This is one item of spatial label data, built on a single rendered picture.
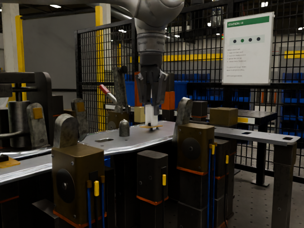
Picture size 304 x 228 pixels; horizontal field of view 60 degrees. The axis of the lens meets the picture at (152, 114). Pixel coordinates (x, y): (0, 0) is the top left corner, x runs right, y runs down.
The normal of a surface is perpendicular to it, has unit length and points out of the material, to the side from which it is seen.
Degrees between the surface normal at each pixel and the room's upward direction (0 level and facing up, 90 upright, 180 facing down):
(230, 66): 90
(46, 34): 90
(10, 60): 90
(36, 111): 78
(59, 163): 90
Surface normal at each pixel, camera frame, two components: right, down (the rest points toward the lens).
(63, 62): -0.37, 0.11
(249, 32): -0.65, 0.10
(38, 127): 0.74, -0.13
